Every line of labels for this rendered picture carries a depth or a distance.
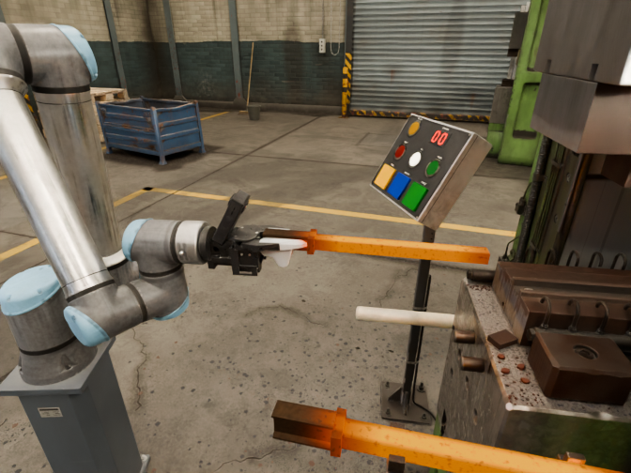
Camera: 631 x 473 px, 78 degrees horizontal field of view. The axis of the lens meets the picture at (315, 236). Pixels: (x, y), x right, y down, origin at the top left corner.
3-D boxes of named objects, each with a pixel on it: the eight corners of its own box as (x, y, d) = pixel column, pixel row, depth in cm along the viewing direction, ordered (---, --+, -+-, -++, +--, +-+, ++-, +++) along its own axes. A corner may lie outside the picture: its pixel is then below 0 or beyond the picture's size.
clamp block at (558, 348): (544, 398, 61) (555, 367, 58) (526, 359, 68) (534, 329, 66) (628, 407, 59) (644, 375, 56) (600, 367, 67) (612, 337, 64)
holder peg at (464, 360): (460, 373, 73) (462, 362, 72) (457, 362, 76) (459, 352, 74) (483, 375, 73) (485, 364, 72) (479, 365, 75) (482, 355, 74)
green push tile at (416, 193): (412, 211, 113) (427, 188, 111) (400, 202, 119) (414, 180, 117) (417, 213, 114) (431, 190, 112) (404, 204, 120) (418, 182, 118)
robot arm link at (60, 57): (74, 301, 118) (-11, 19, 82) (130, 278, 130) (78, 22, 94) (96, 327, 110) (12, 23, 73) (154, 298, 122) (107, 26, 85)
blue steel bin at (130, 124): (105, 154, 563) (92, 101, 532) (151, 143, 625) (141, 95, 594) (162, 165, 509) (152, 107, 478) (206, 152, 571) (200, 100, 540)
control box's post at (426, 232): (400, 405, 170) (433, 161, 122) (400, 399, 173) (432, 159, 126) (409, 407, 169) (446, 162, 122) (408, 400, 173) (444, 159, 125)
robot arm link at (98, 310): (-82, 5, 68) (89, 351, 70) (4, 8, 77) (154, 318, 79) (-74, 46, 77) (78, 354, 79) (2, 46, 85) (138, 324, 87)
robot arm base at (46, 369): (4, 386, 103) (-10, 358, 99) (46, 338, 120) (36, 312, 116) (77, 384, 104) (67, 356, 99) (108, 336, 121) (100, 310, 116)
